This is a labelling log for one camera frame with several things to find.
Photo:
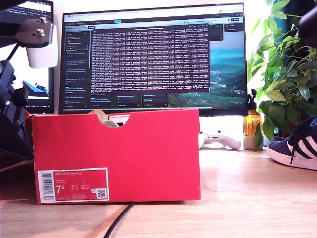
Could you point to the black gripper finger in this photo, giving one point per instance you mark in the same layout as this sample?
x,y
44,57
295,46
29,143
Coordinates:
x,y
17,134

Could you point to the red cardboard shoebox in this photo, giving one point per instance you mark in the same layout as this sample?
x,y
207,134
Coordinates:
x,y
148,161

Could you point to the blue suede shoe white stripes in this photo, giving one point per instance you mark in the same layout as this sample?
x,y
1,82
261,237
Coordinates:
x,y
280,148

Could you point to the wide black computer monitor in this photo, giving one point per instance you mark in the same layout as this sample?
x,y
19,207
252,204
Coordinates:
x,y
148,62

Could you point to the white game controller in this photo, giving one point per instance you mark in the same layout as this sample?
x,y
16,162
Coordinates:
x,y
230,143

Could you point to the small cream ceramic pot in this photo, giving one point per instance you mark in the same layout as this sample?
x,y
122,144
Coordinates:
x,y
248,143

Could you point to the amber glass pump bottle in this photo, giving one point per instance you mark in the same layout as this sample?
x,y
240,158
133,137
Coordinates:
x,y
251,124

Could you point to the green leafy potted plant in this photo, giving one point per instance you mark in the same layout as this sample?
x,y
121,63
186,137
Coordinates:
x,y
284,81

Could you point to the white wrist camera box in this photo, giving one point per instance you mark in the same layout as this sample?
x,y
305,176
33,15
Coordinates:
x,y
42,54

